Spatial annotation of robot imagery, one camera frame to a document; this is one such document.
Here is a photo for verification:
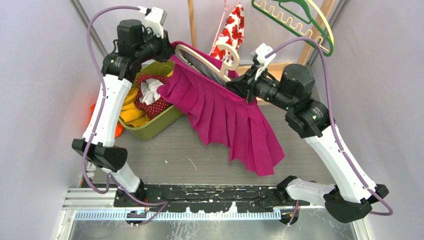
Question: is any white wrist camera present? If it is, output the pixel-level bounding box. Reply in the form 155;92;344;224
144;7;168;39
250;43;277;81

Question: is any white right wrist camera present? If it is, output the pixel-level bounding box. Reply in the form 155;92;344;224
250;43;277;81

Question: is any wooden clothes rack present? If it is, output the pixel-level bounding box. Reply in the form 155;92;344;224
175;0;334;86

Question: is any dark red polka-dot skirt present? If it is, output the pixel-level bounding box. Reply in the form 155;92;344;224
134;74;172;120

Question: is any aluminium rail frame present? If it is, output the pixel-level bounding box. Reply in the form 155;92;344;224
56;156;371;240

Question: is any orange object behind bin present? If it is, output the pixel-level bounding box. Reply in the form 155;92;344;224
89;102;125;138

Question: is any wooden hanger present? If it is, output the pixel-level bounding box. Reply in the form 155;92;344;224
175;43;240;87

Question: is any pink wire hanger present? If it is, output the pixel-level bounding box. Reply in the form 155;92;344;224
209;0;241;54

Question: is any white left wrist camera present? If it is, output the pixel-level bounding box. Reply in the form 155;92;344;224
144;7;168;39

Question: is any green plastic hanger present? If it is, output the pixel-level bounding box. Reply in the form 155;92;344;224
251;0;335;58

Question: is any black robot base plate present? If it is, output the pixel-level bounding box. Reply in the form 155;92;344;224
114;184;311;215

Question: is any white red poppy garment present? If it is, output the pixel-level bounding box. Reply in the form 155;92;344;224
209;3;245;62

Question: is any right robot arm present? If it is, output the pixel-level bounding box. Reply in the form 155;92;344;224
226;63;389;223

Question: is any cream plastic hanger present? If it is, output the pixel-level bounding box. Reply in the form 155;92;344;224
257;0;335;54

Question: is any yellow pleated skirt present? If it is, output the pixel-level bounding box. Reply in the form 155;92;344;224
119;72;172;128

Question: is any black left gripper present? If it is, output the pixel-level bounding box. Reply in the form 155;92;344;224
134;26;174;63

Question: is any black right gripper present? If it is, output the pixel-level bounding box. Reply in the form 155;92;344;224
226;62;296;112

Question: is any magenta dress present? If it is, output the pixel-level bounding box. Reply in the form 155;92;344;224
157;55;285;177

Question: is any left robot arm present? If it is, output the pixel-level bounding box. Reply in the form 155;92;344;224
71;19;175;207

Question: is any green plastic bin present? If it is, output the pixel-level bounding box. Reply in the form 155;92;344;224
118;61;183;140

